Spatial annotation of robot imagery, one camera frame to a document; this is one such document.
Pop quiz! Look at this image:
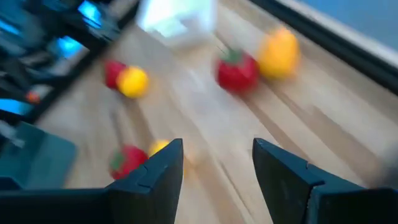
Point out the orange-yellow toy lemon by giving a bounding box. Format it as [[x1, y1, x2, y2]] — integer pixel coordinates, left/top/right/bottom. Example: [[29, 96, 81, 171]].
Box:
[[257, 26, 302, 80]]

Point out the teal plastic basket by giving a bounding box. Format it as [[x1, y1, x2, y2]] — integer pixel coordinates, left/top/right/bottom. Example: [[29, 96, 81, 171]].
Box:
[[0, 120, 78, 190]]

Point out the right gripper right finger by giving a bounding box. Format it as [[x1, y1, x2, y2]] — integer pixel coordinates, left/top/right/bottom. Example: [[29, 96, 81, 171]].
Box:
[[252, 138, 326, 224]]

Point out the white plastic basket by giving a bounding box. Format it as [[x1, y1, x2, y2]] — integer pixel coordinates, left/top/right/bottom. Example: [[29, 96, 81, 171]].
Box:
[[135, 0, 218, 47]]

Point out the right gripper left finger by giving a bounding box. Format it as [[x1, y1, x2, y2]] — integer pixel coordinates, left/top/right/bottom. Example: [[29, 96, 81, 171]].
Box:
[[107, 138, 185, 224]]

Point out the yellow toy lemon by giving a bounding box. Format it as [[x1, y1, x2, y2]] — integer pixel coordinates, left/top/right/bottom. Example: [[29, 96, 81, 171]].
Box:
[[148, 139, 171, 158], [116, 65, 150, 100]]

